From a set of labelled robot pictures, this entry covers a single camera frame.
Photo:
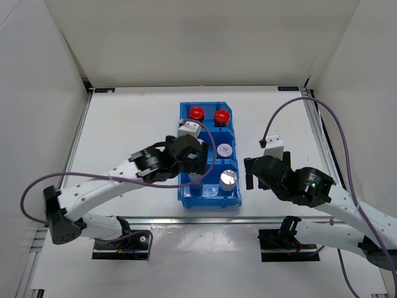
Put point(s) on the blue label sticker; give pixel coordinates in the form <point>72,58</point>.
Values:
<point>104,90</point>
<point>288,88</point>

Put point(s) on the silver-top salt bottle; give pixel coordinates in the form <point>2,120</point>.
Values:
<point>228,182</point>
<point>196,179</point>

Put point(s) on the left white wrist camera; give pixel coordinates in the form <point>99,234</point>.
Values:
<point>188,128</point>

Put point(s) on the red-lid sauce jar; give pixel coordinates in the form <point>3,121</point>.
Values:
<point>221,118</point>
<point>197,113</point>

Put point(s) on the white-lid dark jar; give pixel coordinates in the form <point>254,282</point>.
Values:
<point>203,143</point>
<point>224,151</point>

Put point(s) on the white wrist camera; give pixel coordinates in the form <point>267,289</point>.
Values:
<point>188,128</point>
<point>273,146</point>

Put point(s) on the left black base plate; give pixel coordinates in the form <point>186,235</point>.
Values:
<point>135,247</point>

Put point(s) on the blue plastic compartment bin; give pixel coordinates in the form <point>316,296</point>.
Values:
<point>208,196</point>

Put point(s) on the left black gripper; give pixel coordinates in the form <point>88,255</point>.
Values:
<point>196,164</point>

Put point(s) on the right blue label sticker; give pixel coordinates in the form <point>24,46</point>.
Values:
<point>288,88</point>

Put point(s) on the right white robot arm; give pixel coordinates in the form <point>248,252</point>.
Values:
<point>366,231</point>

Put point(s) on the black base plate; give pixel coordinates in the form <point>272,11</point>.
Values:
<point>135,247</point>
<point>275,249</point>

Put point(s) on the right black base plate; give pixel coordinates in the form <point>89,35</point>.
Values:
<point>275,249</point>

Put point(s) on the left blue label sticker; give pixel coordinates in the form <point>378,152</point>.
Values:
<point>104,90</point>

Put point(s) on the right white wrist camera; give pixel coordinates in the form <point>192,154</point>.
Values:
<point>273,146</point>

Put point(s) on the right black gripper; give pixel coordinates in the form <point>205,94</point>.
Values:
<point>249,175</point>

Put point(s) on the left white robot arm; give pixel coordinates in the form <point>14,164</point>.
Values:
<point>68,210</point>

